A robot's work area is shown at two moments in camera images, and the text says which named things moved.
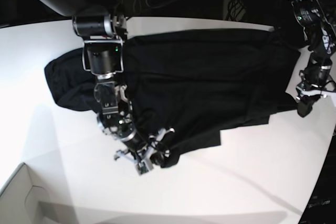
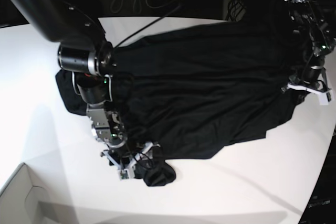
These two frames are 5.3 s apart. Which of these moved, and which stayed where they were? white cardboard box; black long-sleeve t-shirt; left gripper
Moved: black long-sleeve t-shirt; left gripper
Stayed: white cardboard box
